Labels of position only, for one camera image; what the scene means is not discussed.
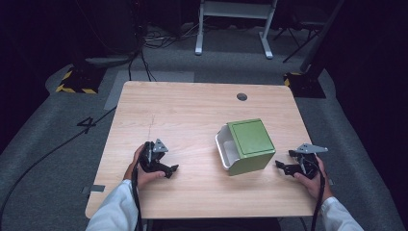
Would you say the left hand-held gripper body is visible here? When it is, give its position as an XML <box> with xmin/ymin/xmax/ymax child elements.
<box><xmin>138</xmin><ymin>138</ymin><xmax>169</xmax><ymax>173</ymax></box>

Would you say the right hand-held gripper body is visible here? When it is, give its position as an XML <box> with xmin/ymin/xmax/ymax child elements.
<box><xmin>293</xmin><ymin>142</ymin><xmax>329</xmax><ymax>180</ymax></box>

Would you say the green drawer cabinet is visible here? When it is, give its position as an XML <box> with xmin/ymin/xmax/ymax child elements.
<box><xmin>226</xmin><ymin>117</ymin><xmax>277</xmax><ymax>177</ymax></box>

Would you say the white drawer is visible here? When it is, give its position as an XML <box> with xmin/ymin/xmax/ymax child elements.
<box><xmin>215</xmin><ymin>124</ymin><xmax>242</xmax><ymax>171</ymax></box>

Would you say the person's left hand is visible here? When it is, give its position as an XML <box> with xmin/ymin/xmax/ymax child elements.
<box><xmin>123</xmin><ymin>143</ymin><xmax>166</xmax><ymax>191</ymax></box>

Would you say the person's right hand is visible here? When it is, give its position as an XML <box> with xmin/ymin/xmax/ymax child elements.
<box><xmin>293</xmin><ymin>155</ymin><xmax>335</xmax><ymax>202</ymax></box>

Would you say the grey tape strip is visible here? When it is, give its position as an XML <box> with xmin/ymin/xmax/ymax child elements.
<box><xmin>80</xmin><ymin>184</ymin><xmax>106</xmax><ymax>194</ymax></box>

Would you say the yellow black striped stand base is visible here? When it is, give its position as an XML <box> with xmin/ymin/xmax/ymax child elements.
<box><xmin>283</xmin><ymin>70</ymin><xmax>327</xmax><ymax>99</ymax></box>
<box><xmin>55</xmin><ymin>64</ymin><xmax>107</xmax><ymax>95</ymax></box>

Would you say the black tripod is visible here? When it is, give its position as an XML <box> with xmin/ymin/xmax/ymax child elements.
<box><xmin>272</xmin><ymin>18</ymin><xmax>325</xmax><ymax>64</ymax></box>

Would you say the right hand-held gripper black cable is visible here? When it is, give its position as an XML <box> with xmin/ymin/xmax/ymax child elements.
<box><xmin>309</xmin><ymin>157</ymin><xmax>327</xmax><ymax>231</ymax></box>

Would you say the hand-held gripper black cable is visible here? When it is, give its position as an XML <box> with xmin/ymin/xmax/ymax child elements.
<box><xmin>309</xmin><ymin>157</ymin><xmax>327</xmax><ymax>231</ymax></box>
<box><xmin>130</xmin><ymin>160</ymin><xmax>144</xmax><ymax>231</ymax></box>

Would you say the left hand-held gripper black cable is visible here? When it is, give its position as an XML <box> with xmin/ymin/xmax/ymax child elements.
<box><xmin>130</xmin><ymin>160</ymin><xmax>144</xmax><ymax>231</ymax></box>

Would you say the black floor cable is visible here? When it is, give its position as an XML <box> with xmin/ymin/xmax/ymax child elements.
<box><xmin>0</xmin><ymin>105</ymin><xmax>117</xmax><ymax>222</ymax></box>

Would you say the bundle of floor cables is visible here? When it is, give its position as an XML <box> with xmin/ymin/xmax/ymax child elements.
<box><xmin>128</xmin><ymin>18</ymin><xmax>206</xmax><ymax>83</ymax></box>

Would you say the white desk frame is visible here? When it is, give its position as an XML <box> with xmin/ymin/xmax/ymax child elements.
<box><xmin>193</xmin><ymin>0</ymin><xmax>279</xmax><ymax>60</ymax></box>

